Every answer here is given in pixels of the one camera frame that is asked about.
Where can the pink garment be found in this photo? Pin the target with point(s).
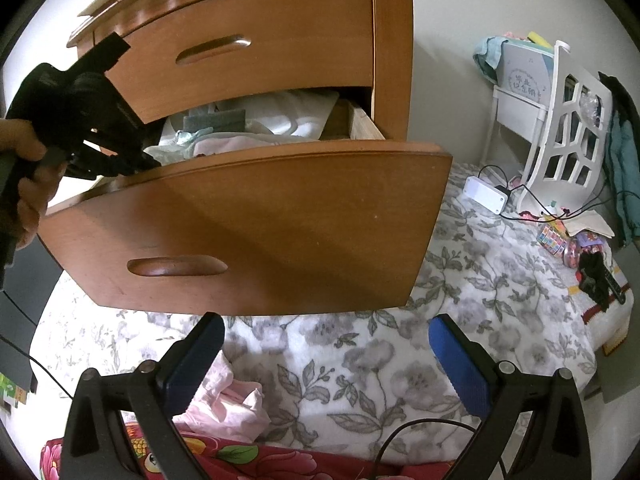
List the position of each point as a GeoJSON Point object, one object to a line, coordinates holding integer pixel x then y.
{"type": "Point", "coordinates": [225, 400]}

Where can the white lattice chair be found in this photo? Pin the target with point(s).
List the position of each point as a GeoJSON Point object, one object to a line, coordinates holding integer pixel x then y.
{"type": "Point", "coordinates": [554, 105]}

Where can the plain white cloth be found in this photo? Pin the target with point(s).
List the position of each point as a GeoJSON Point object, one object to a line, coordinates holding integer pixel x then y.
{"type": "Point", "coordinates": [300, 110]}

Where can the green printed box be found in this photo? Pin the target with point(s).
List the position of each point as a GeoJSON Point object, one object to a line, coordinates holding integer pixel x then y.
{"type": "Point", "coordinates": [12, 395]}

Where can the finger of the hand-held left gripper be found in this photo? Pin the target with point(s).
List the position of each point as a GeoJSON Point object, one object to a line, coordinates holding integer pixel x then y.
{"type": "Point", "coordinates": [107, 52]}
{"type": "Point", "coordinates": [127, 162]}

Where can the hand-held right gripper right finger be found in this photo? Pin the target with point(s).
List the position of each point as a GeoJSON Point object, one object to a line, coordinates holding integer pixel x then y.
{"type": "Point", "coordinates": [462, 365]}

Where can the yellow block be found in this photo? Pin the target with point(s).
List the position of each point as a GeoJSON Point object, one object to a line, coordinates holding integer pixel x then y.
{"type": "Point", "coordinates": [537, 39]}

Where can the white power strip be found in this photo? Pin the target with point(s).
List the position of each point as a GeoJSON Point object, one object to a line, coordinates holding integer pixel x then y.
{"type": "Point", "coordinates": [482, 192]}

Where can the pale pink cloth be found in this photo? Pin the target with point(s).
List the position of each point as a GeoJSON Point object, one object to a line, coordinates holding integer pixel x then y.
{"type": "Point", "coordinates": [230, 146]}

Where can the small white shelf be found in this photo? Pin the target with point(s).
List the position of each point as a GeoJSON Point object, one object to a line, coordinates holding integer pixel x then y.
{"type": "Point", "coordinates": [515, 107]}

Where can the person's left hand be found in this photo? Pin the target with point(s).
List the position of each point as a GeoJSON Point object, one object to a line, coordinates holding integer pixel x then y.
{"type": "Point", "coordinates": [35, 195]}

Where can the teal cloth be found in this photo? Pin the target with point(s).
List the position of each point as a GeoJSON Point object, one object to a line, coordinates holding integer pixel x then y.
{"type": "Point", "coordinates": [487, 52]}

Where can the black toy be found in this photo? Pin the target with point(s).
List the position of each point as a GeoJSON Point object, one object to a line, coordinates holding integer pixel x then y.
{"type": "Point", "coordinates": [595, 275]}

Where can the grey floral white blanket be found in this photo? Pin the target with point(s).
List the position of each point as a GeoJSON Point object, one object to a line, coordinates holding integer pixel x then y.
{"type": "Point", "coordinates": [375, 360]}

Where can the wooden drawer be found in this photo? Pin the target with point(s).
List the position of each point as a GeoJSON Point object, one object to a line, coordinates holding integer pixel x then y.
{"type": "Point", "coordinates": [275, 230]}
{"type": "Point", "coordinates": [275, 50]}

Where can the colourful cube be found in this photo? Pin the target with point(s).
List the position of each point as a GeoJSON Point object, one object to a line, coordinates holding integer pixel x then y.
{"type": "Point", "coordinates": [550, 237]}

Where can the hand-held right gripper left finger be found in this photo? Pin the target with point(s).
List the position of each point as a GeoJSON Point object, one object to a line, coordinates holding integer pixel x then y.
{"type": "Point", "coordinates": [195, 365]}

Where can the dark teal hanging clothes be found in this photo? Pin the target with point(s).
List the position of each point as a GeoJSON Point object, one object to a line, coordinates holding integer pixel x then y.
{"type": "Point", "coordinates": [622, 160]}

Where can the grey folded cloth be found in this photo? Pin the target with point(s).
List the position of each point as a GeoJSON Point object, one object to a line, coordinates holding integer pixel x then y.
{"type": "Point", "coordinates": [215, 121]}

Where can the red floral blanket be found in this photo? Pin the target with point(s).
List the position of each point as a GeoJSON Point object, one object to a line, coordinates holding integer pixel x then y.
{"type": "Point", "coordinates": [280, 465]}

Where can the cream cloth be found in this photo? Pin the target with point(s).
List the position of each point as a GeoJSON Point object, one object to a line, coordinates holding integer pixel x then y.
{"type": "Point", "coordinates": [590, 222]}

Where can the light blue album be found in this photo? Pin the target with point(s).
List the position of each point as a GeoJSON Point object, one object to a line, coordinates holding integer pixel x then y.
{"type": "Point", "coordinates": [525, 67]}

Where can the wooden nightstand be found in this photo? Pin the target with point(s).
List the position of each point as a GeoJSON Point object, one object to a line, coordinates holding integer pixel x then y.
{"type": "Point", "coordinates": [392, 35]}

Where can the colourful pouch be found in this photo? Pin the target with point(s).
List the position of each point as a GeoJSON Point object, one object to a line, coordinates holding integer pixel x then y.
{"type": "Point", "coordinates": [580, 252]}

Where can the dark wardrobe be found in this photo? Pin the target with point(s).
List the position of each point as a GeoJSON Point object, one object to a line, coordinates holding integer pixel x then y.
{"type": "Point", "coordinates": [20, 320]}

